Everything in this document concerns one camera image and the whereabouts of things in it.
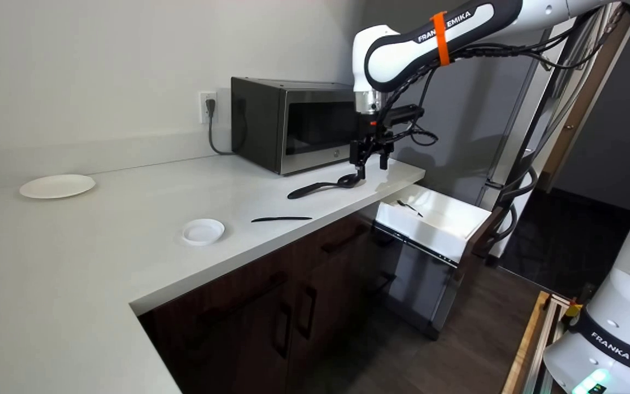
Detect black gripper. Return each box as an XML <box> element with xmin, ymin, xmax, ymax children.
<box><xmin>350</xmin><ymin>114</ymin><xmax>394</xmax><ymax>179</ymax></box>

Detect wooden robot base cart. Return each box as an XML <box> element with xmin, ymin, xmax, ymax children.
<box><xmin>501</xmin><ymin>290</ymin><xmax>568</xmax><ymax>394</ymax></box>

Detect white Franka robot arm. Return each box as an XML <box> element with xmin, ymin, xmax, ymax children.
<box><xmin>350</xmin><ymin>0</ymin><xmax>630</xmax><ymax>394</ymax></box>

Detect black serving spoon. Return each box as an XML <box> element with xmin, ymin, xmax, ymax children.
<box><xmin>287</xmin><ymin>173</ymin><xmax>361</xmax><ymax>199</ymax></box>

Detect stainless steel microwave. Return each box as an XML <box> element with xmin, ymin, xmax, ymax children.
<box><xmin>230</xmin><ymin>77</ymin><xmax>356</xmax><ymax>176</ymax></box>

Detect small white bowl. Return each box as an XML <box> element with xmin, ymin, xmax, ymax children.
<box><xmin>181</xmin><ymin>218</ymin><xmax>226</xmax><ymax>245</ymax></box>

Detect dark wood cabinet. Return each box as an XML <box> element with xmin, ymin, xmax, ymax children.
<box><xmin>139</xmin><ymin>215</ymin><xmax>385</xmax><ymax>394</ymax></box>

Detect white plate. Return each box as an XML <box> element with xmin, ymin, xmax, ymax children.
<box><xmin>19</xmin><ymin>173</ymin><xmax>97</xmax><ymax>202</ymax></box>

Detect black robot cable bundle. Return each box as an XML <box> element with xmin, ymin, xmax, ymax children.
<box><xmin>371</xmin><ymin>0</ymin><xmax>630</xmax><ymax>242</ymax></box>

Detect black microwave power cord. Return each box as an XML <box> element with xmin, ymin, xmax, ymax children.
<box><xmin>203</xmin><ymin>93</ymin><xmax>236</xmax><ymax>158</ymax></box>

